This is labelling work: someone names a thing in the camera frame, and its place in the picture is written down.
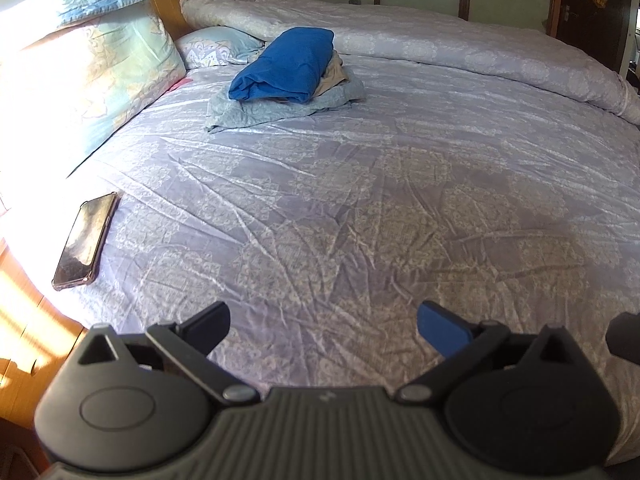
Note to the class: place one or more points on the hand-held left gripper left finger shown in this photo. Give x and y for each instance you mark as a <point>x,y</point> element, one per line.
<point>210,325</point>

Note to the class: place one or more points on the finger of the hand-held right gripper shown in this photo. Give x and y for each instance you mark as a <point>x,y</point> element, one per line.
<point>625,335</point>

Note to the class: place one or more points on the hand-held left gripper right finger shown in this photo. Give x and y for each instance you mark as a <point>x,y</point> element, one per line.
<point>440,327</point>

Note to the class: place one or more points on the blue pants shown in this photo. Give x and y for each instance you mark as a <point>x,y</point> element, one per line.
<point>285,65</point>

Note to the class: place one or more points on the beige folded pants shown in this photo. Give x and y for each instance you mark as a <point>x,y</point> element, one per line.
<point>330,77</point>

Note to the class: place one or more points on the smartphone in clear case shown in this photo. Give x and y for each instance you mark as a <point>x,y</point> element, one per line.
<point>85,240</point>

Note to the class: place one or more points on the bed with lilac patterned sheet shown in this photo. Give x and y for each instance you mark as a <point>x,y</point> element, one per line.
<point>350,200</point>

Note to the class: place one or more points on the light blue folded garment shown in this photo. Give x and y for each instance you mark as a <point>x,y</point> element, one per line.
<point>250,110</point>

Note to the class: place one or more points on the pink cloth item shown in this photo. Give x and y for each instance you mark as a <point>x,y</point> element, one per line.
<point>180,85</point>

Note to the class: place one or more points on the large floral pillow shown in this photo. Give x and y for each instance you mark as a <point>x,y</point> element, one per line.
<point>90,80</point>

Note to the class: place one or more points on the light blue pillow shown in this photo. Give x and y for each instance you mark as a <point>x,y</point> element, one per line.
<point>215,45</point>

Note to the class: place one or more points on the rolled lilac quilt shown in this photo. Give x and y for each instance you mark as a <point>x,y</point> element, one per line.
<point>450,40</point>

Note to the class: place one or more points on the dark wooden door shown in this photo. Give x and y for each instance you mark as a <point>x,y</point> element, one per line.
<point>595,25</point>

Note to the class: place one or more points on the wooden bed frame side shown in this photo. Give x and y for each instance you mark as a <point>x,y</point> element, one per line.
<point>25,335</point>

